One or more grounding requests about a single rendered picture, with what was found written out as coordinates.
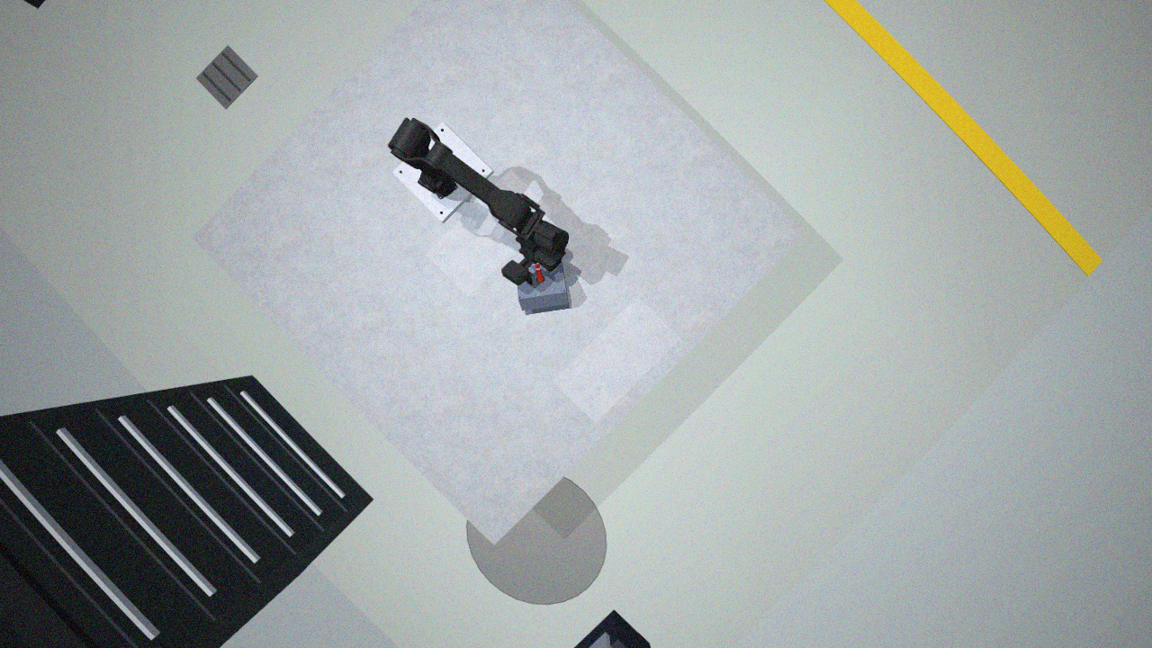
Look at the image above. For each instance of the grey-blue square panel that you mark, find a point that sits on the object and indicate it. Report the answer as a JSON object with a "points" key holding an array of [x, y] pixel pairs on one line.
{"points": [[549, 295]]}

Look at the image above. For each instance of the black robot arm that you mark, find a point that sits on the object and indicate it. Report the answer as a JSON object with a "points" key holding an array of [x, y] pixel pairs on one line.
{"points": [[440, 169]]}

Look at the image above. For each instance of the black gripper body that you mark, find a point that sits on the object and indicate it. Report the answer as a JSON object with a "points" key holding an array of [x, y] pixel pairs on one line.
{"points": [[517, 273]]}

